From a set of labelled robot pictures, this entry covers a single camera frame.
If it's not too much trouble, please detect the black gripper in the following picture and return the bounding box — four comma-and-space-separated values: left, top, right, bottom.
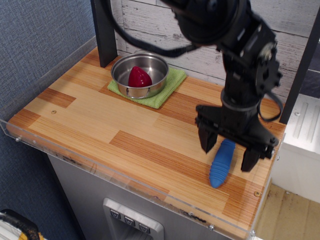
195, 90, 279, 172

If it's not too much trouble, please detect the blue handled metal spoon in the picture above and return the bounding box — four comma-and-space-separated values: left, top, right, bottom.
209, 139, 236, 189

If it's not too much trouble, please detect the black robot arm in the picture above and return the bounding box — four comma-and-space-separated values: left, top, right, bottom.
166, 0, 283, 172

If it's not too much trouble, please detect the white side cabinet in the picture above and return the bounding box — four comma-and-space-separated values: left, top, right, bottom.
271, 94, 320, 203

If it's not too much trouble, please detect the green cloth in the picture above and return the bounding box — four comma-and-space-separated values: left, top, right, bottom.
107, 67, 187, 109

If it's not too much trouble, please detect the steel pot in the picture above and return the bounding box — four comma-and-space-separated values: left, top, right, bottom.
111, 53, 169, 99

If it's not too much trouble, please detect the red pepper toy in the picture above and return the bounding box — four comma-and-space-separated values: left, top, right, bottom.
128, 66, 152, 88

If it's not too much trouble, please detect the silver dispenser panel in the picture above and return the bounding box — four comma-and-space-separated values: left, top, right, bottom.
103, 197, 165, 240

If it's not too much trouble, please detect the clear acrylic guard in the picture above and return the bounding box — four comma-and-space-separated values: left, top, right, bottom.
0, 33, 274, 240

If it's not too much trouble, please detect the grey toy fridge cabinet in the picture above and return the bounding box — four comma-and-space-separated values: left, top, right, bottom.
48, 155, 227, 240

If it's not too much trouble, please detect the yellow tape object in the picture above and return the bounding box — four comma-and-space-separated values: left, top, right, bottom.
18, 232, 45, 240

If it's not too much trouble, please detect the black right post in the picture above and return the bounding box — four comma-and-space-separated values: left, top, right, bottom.
279, 9, 320, 124

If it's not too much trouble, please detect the black post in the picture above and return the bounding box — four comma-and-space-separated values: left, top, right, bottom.
90, 0, 118, 68
279, 9, 320, 124

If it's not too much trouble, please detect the black cable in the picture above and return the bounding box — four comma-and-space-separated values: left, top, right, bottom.
99, 0, 201, 58

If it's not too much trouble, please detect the black left post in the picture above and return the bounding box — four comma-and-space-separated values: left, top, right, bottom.
90, 0, 118, 68

